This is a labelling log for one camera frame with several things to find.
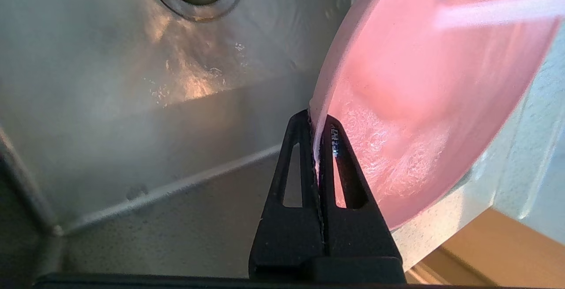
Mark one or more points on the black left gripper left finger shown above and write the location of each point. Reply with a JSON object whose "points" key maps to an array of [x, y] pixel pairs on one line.
{"points": [[287, 236]]}

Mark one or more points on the pink plastic plate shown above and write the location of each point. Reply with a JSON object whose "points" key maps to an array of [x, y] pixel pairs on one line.
{"points": [[419, 103]]}

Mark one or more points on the stainless steel sink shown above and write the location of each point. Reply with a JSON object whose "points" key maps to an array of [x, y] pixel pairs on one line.
{"points": [[132, 125]]}

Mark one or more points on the wooden cabinet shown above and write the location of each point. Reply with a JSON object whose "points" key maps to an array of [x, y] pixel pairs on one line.
{"points": [[494, 253]]}

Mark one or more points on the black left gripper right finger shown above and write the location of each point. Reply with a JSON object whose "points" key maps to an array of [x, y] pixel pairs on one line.
{"points": [[357, 236]]}

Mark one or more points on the running water stream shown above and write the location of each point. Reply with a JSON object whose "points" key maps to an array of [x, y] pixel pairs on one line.
{"points": [[494, 11]]}

